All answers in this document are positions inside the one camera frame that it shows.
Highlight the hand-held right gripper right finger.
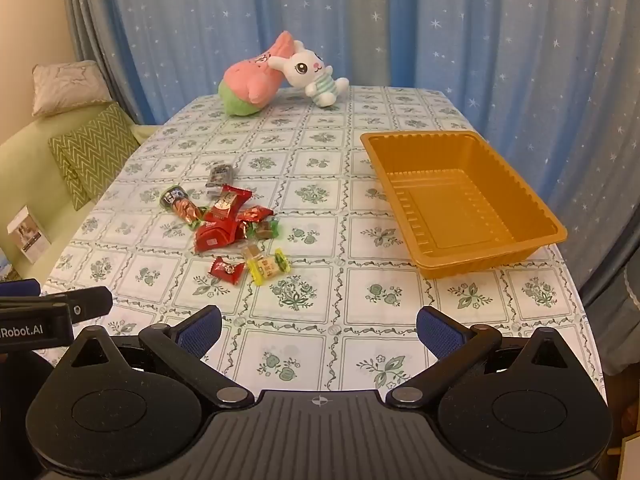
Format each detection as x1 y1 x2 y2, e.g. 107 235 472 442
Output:
386 305 583 408

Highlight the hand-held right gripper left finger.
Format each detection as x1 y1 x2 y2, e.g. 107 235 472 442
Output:
59 305 256 408

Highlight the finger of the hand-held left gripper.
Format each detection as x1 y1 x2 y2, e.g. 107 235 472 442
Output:
65 287 114 324
0 279 42 299

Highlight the small red orange snack packet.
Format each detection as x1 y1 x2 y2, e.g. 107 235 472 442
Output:
235 206 275 226

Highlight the red snack packet beige centre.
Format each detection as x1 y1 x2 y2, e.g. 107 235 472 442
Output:
202 184 253 223

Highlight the orange plastic tray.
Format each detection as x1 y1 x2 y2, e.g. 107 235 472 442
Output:
360 130 568 280

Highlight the white cardboard box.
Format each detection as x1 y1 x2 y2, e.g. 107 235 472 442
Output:
7 205 51 265

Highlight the small red wrapped candy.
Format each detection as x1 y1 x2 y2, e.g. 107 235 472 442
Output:
209 256 247 286

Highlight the large plain red snack packet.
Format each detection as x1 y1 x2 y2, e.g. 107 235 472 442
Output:
194 220 246 254

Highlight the yellow-green wrapped candy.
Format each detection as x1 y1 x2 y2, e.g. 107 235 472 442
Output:
248 249 291 287

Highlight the light green sofa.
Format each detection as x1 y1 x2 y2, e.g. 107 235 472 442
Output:
0 105 156 281

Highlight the green wrapped candy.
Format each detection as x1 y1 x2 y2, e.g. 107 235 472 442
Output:
245 219 282 241

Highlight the green-rimmed dark snack packet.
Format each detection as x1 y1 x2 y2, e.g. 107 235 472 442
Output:
159 185 193 210

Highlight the green zigzag pillow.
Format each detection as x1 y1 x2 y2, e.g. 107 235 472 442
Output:
48 102 141 211

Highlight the dark grey snack packet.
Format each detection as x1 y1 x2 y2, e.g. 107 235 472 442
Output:
205 162 236 192

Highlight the green floral tablecloth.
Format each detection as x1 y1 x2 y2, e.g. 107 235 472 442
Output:
42 85 608 406

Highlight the beige pillow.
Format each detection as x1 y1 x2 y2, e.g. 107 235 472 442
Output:
32 60 113 118

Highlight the pink star plush toy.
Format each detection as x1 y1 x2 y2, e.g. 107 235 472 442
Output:
217 31 296 117

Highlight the white bunny plush toy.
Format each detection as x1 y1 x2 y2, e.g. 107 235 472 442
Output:
269 40 350 107

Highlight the blue star-print curtain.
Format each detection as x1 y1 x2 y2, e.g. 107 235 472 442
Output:
62 0 640 261

